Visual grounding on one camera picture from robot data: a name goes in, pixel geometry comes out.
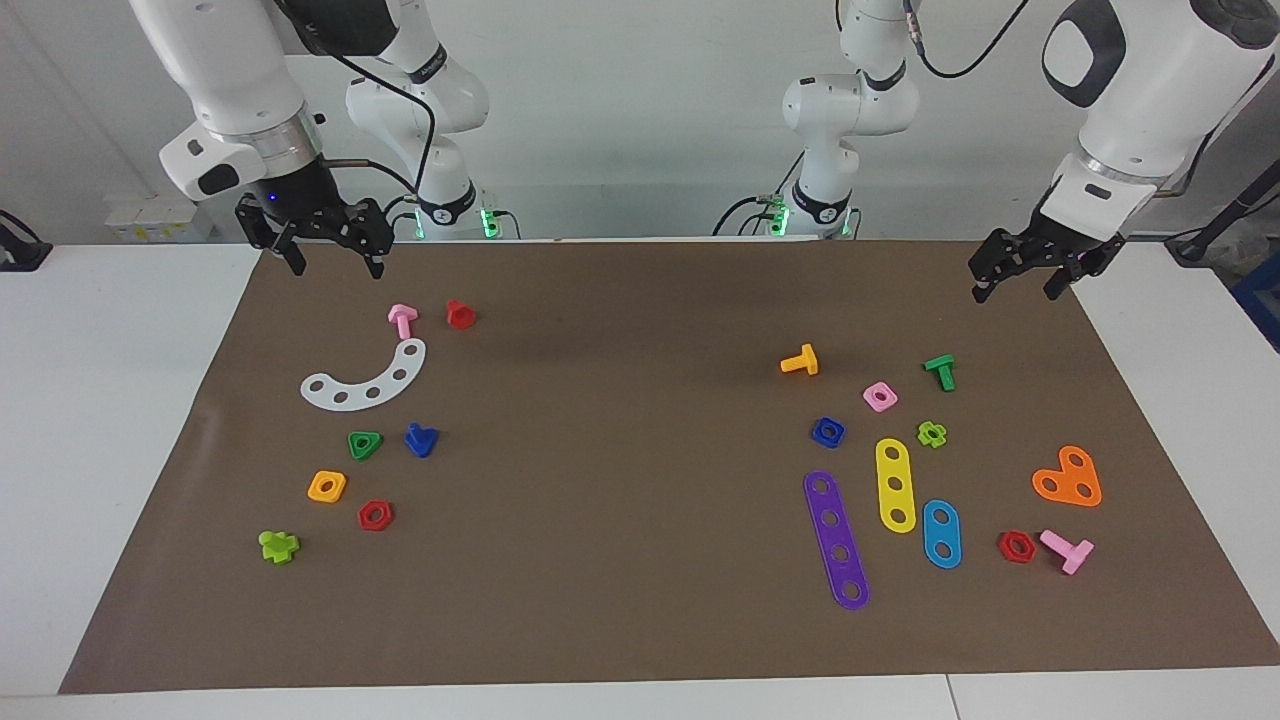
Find yellow three-hole strip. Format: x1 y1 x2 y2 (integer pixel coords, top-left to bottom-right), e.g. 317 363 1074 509
875 438 918 534

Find brown table mat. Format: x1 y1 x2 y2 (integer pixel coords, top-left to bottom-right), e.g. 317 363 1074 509
58 238 1280 695

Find black clamp device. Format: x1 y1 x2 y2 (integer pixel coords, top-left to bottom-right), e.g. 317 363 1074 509
0 208 53 273

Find large pink toy screw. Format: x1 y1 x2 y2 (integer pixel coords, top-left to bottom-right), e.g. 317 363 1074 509
1039 529 1095 576

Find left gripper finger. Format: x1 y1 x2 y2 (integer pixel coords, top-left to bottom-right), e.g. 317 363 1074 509
1043 255 1106 301
968 230 1041 303

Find orange heart-shaped plate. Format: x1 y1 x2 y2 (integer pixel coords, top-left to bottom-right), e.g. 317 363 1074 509
1031 445 1103 508

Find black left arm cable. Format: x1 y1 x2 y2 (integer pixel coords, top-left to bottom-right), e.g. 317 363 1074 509
905 0 1241 201

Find blue crate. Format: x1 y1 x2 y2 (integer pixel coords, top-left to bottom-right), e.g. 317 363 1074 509
1232 255 1280 353

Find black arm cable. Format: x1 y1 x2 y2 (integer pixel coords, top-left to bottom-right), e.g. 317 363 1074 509
905 0 1241 201
275 0 441 216

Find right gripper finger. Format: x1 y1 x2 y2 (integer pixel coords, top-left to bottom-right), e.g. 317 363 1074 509
345 198 396 280
235 195 307 277

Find blue two-hole strip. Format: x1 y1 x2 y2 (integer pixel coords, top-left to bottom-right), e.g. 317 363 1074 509
921 499 963 570

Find black base cables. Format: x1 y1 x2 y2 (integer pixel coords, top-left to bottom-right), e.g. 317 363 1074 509
712 150 801 237

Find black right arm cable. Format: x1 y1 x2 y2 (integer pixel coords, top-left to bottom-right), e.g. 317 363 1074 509
275 0 441 216

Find black stand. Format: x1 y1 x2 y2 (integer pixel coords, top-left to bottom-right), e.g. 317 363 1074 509
1165 160 1280 263

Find purple four-hole strip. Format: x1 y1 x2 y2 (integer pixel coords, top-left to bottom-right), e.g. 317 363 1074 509
803 470 871 611

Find white curved perforated plate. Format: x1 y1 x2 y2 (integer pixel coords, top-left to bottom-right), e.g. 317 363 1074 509
300 338 428 412

